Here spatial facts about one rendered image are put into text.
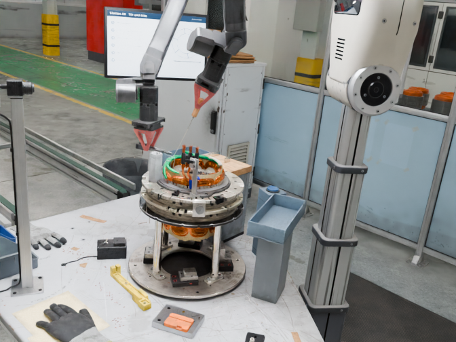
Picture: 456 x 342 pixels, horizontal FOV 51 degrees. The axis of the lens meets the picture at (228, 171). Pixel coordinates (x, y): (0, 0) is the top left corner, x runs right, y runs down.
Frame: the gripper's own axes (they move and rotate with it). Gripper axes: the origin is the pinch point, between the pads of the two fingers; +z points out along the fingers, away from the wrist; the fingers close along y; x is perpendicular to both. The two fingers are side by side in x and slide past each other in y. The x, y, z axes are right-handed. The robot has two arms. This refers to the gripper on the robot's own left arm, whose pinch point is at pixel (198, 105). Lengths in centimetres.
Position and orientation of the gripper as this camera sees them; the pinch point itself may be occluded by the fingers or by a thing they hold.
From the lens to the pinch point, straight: 142.9
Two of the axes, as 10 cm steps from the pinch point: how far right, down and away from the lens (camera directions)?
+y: -1.7, 3.8, -9.1
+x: 8.9, 4.5, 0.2
